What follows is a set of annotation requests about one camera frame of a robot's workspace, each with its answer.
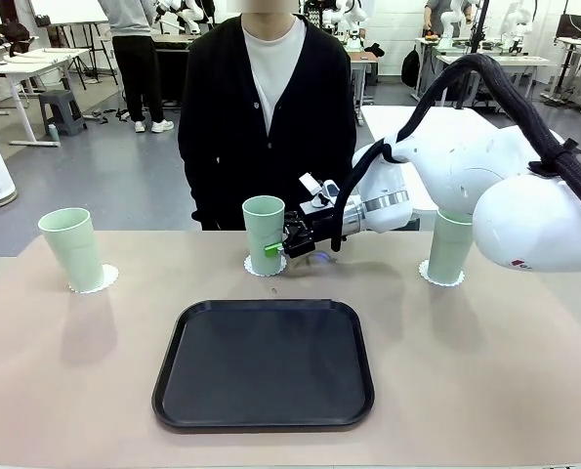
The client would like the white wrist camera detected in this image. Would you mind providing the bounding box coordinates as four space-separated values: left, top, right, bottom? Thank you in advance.
298 171 343 212

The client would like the grey plastic stool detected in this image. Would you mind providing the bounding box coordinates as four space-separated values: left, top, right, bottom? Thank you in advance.
38 89 89 137

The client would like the black backpack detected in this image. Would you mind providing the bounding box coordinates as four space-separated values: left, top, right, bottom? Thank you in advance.
400 46 422 89

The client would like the person in black cardigan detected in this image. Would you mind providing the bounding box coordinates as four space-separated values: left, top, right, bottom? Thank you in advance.
177 0 358 232

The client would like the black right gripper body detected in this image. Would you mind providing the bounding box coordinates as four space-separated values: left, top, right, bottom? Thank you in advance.
299 204 344 251

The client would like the white monitor desk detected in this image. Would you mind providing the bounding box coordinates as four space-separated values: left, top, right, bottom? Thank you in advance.
556 36 581 116

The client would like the black computer monitor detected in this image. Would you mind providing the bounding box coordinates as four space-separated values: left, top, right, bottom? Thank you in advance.
556 13 581 40

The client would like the person in grey t-shirt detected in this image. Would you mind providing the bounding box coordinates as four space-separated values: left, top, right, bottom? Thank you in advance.
424 0 447 38

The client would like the white height-adjustable desk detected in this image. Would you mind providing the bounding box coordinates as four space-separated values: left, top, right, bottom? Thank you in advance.
0 58 74 148
6 47 94 92

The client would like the pale green plastic cup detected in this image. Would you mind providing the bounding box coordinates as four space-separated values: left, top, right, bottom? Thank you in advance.
37 207 106 293
426 207 476 286
241 194 286 277

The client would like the black plastic tray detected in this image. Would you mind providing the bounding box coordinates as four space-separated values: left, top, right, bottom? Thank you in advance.
151 298 376 434

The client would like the whiteboard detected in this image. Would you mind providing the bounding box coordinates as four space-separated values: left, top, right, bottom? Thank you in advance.
28 0 109 25

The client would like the brown top desk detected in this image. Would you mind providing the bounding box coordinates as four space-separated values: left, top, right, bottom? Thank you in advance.
351 51 380 107

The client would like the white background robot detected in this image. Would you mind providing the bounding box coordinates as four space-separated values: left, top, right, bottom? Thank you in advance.
328 0 369 50

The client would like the person in grey hoodie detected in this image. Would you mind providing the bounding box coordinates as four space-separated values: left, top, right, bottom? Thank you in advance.
98 0 175 134

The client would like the white scalloped paper coaster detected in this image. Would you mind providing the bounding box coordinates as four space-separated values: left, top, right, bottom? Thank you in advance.
243 253 289 278
67 263 120 295
418 258 467 288

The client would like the black bag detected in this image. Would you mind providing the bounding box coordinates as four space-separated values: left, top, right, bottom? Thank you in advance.
0 21 31 50

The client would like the white desk with grey legs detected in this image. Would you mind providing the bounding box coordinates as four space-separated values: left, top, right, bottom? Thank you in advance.
436 53 550 111

